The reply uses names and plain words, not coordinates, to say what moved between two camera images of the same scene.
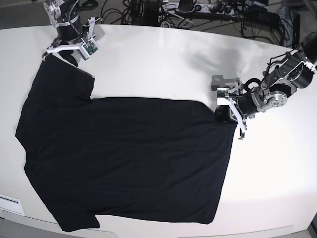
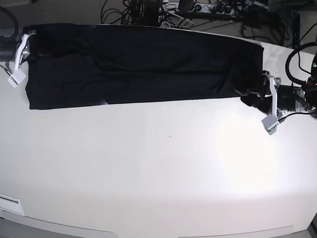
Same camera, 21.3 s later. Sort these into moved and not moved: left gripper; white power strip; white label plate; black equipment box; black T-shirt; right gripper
Moved: right gripper; left gripper; black T-shirt
Not moved: black equipment box; white power strip; white label plate
